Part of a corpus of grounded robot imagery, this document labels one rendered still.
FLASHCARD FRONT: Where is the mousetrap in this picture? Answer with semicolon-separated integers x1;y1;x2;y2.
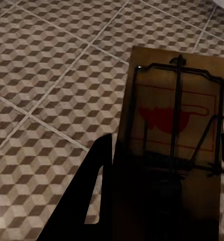
112;46;224;241

